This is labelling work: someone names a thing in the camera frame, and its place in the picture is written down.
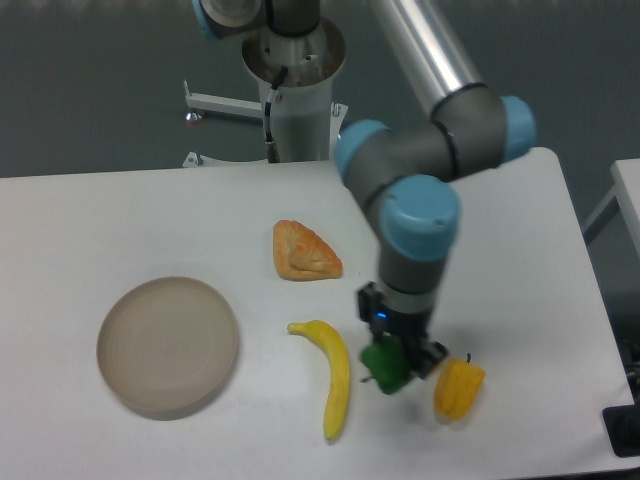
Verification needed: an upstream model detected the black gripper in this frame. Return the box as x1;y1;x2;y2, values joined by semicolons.
356;281;448;379

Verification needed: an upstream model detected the green bell pepper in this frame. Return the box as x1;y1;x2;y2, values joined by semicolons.
359;337;410;395

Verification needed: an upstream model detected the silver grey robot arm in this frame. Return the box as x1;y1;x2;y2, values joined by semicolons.
187;1;536;378

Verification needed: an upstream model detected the yellow bell pepper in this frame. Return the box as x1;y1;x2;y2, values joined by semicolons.
434;358;486;420

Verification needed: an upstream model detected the beige round plate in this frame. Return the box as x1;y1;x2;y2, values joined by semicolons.
96;276;240;421

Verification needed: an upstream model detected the yellow banana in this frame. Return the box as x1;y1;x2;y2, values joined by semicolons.
287;320;351;443

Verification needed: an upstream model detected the orange pastry bread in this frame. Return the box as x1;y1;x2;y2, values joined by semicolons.
272;220;343;282

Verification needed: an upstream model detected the black device at edge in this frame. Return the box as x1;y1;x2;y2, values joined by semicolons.
602;404;639;458

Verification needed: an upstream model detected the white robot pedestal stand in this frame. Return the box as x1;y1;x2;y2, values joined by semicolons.
184;17;347;163

